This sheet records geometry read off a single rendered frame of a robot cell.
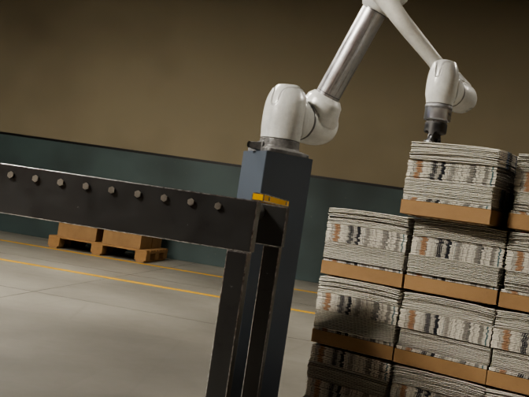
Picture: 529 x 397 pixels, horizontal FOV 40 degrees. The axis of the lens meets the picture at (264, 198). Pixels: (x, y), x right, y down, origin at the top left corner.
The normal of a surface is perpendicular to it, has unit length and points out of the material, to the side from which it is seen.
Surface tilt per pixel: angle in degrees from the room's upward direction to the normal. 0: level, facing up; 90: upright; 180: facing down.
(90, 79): 90
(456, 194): 90
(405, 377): 90
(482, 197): 90
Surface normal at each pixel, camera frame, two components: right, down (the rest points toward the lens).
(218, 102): -0.17, -0.04
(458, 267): -0.51, -0.09
